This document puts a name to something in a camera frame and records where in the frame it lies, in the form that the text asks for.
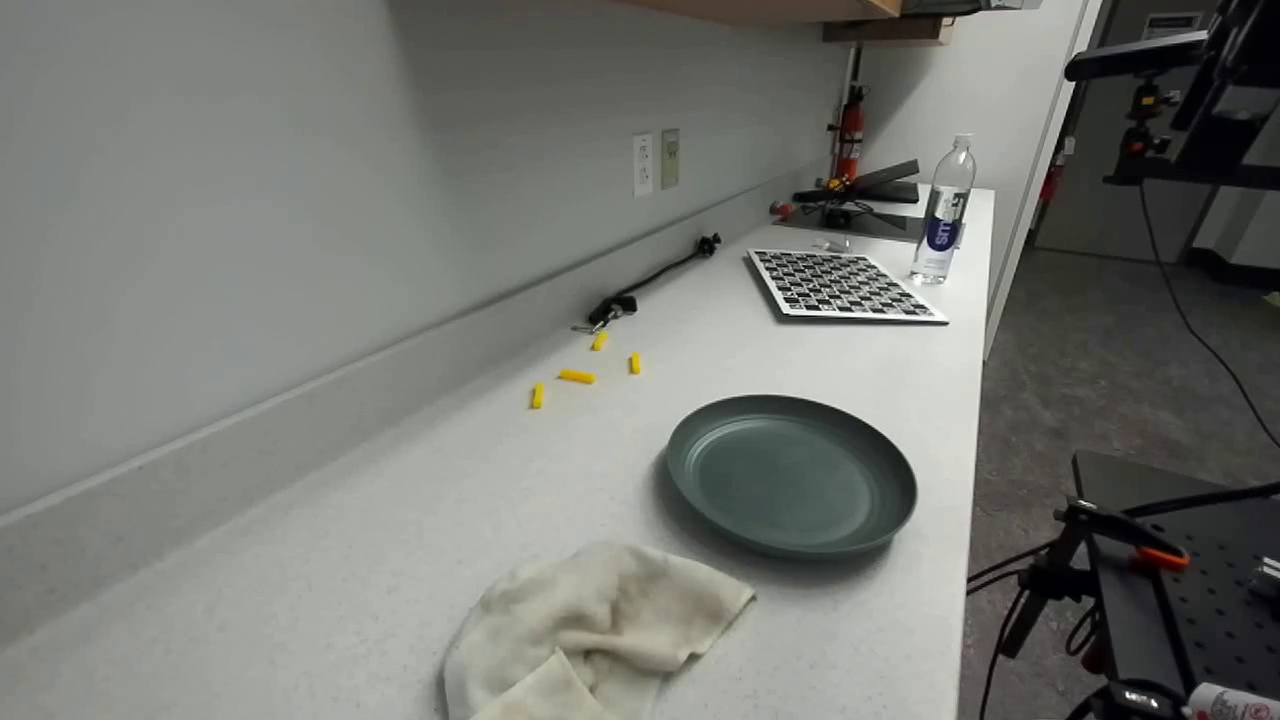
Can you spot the cream white towel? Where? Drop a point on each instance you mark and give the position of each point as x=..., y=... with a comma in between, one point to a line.
x=587, y=637

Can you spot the yellow piece far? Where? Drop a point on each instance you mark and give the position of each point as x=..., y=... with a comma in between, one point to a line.
x=603, y=340

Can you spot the yellow piece middle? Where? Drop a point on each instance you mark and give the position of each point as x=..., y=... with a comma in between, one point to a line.
x=577, y=379

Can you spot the dark green plate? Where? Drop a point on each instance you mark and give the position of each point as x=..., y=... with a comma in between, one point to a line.
x=790, y=479

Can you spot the checkered calibration board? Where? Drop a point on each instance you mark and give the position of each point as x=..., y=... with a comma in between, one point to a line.
x=836, y=284

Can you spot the black tools pile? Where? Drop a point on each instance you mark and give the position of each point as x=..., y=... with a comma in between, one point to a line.
x=876, y=202

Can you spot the red black clamp tool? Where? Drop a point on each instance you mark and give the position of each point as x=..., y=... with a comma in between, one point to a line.
x=849, y=124

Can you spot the clear plastic water bottle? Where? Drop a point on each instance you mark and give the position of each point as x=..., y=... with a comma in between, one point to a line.
x=949, y=189

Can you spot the black optical breadboard table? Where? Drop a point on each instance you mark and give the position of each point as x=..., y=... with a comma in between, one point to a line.
x=1208, y=620

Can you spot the black equipment stand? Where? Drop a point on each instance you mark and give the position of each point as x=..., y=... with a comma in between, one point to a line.
x=1200, y=96

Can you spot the yellow piece nearest wall left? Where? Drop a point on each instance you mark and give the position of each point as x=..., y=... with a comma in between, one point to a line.
x=537, y=396

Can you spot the wall power outlet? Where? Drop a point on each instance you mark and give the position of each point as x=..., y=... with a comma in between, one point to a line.
x=656, y=162

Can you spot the orange handled tool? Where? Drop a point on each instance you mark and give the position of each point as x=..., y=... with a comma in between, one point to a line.
x=1114, y=527

